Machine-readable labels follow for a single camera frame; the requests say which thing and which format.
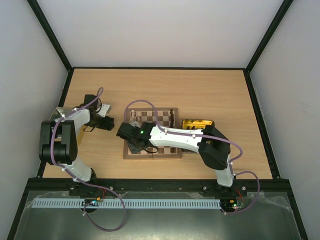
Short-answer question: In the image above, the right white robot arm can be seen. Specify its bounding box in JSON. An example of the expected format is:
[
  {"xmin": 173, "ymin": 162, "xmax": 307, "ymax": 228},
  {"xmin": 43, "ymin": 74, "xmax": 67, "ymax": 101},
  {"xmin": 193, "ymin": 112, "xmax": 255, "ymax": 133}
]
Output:
[{"xmin": 116, "ymin": 122, "xmax": 236, "ymax": 196}]

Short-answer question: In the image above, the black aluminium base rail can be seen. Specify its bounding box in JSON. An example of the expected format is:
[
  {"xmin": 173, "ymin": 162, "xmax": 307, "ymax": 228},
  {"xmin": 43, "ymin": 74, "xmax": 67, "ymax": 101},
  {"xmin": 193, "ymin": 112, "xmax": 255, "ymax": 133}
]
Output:
[{"xmin": 24, "ymin": 178, "xmax": 292, "ymax": 199}]

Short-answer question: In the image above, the silver tin lid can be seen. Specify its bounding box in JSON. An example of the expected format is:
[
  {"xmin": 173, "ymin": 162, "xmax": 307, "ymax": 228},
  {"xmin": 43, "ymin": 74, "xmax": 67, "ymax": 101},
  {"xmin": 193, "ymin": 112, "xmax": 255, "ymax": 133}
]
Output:
[{"xmin": 49, "ymin": 107, "xmax": 89, "ymax": 148}]

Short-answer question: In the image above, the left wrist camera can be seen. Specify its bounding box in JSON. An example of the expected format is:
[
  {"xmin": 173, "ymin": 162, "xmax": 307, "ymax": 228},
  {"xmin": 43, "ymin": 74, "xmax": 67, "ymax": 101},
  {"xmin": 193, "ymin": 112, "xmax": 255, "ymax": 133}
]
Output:
[{"xmin": 97, "ymin": 104, "xmax": 112, "ymax": 118}]

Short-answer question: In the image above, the white slotted cable duct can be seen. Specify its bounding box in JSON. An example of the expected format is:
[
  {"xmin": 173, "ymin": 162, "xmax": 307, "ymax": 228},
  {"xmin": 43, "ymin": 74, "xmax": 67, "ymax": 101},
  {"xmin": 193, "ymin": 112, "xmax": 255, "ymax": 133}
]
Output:
[{"xmin": 31, "ymin": 198, "xmax": 221, "ymax": 210}]

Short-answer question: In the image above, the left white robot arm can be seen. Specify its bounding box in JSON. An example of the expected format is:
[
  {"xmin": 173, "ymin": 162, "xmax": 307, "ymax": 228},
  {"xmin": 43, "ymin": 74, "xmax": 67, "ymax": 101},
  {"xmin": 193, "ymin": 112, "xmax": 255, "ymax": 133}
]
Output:
[{"xmin": 38, "ymin": 94, "xmax": 115, "ymax": 184}]

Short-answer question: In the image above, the wooden chess board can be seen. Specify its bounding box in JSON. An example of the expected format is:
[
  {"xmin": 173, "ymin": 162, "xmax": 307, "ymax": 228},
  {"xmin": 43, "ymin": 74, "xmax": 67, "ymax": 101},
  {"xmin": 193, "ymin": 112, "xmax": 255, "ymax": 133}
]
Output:
[{"xmin": 123, "ymin": 107, "xmax": 182, "ymax": 160}]

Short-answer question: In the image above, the black frame post left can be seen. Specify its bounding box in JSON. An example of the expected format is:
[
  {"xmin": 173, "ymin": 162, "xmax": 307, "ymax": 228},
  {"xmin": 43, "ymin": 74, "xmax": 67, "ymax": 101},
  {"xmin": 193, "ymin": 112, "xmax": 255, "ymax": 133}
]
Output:
[{"xmin": 26, "ymin": 0, "xmax": 73, "ymax": 73}]

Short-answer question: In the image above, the purple cable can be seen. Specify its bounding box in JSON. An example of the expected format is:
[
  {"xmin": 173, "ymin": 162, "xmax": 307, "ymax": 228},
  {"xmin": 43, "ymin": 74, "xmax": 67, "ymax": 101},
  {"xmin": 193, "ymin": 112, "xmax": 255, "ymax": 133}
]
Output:
[
  {"xmin": 49, "ymin": 86, "xmax": 127, "ymax": 231},
  {"xmin": 124, "ymin": 99, "xmax": 261, "ymax": 215}
]

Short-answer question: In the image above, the black frame post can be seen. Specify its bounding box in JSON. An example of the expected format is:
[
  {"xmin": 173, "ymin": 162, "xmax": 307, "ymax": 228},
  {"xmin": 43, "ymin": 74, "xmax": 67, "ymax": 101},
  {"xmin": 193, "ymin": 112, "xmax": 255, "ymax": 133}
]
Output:
[
  {"xmin": 26, "ymin": 0, "xmax": 73, "ymax": 73},
  {"xmin": 244, "ymin": 0, "xmax": 295, "ymax": 73}
]

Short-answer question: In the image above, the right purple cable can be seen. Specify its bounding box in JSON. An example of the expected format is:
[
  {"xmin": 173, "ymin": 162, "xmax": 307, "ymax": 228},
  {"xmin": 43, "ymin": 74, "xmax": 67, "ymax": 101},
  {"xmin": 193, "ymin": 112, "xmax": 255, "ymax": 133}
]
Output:
[{"xmin": 124, "ymin": 99, "xmax": 261, "ymax": 215}]

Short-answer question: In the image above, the gold tin with pieces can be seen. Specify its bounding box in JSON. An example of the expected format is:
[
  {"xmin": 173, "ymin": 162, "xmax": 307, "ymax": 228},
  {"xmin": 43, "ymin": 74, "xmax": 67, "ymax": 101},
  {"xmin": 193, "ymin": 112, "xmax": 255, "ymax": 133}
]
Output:
[{"xmin": 180, "ymin": 118, "xmax": 216, "ymax": 155}]

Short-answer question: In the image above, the black frame post right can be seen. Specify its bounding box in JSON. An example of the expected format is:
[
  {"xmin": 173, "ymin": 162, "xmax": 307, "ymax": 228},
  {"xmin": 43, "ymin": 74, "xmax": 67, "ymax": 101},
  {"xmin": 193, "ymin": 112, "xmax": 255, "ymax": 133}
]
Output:
[{"xmin": 244, "ymin": 0, "xmax": 295, "ymax": 73}]

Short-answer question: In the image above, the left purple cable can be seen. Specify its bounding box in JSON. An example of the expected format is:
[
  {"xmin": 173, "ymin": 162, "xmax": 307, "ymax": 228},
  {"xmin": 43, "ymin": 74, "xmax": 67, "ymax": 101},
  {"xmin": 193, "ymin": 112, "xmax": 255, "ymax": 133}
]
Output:
[{"xmin": 49, "ymin": 86, "xmax": 127, "ymax": 231}]

